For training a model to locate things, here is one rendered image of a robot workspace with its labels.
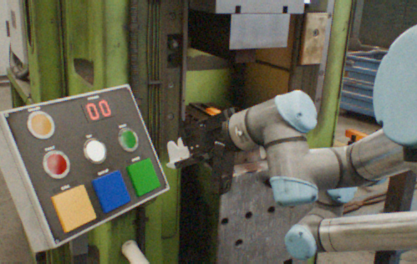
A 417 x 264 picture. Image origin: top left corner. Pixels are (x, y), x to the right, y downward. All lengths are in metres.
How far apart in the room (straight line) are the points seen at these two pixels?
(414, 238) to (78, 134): 0.72
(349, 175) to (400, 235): 0.23
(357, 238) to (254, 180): 0.45
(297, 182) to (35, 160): 0.50
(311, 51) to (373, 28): 8.70
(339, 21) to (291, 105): 0.98
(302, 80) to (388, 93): 1.20
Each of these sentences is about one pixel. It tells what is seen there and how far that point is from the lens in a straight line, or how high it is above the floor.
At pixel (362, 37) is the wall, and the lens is 10.48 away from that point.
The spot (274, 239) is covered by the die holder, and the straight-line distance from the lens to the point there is 1.58.
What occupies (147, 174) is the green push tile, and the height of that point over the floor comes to 1.01.
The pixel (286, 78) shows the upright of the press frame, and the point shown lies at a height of 1.13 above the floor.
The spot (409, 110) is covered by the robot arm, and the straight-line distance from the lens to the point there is 0.46.
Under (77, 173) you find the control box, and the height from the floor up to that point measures 1.06.
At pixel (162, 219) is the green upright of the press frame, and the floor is 0.69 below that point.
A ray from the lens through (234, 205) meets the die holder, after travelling 1.41.
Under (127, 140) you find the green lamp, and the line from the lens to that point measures 1.10.
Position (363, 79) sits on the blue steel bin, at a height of 0.46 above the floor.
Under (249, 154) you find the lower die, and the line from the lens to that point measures 1.44.
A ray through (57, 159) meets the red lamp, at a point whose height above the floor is 1.10.
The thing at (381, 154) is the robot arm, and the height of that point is 1.21.
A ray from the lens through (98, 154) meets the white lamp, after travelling 1.04.
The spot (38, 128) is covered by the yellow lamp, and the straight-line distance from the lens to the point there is 0.98.
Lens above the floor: 1.47
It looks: 19 degrees down
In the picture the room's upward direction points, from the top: 3 degrees clockwise
